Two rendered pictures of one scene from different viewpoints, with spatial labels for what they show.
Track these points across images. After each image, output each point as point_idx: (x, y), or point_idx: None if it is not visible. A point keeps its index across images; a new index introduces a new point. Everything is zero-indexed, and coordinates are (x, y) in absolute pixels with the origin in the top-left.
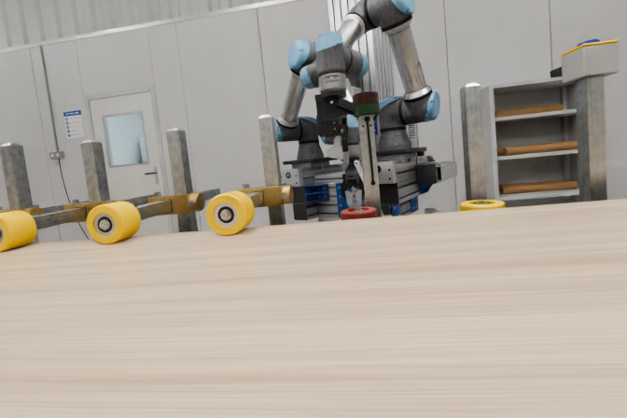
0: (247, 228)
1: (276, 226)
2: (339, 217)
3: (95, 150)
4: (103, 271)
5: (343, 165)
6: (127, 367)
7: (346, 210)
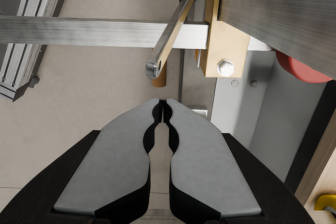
0: (317, 192)
1: (335, 164)
2: (212, 76)
3: None
4: None
5: None
6: None
7: (317, 72)
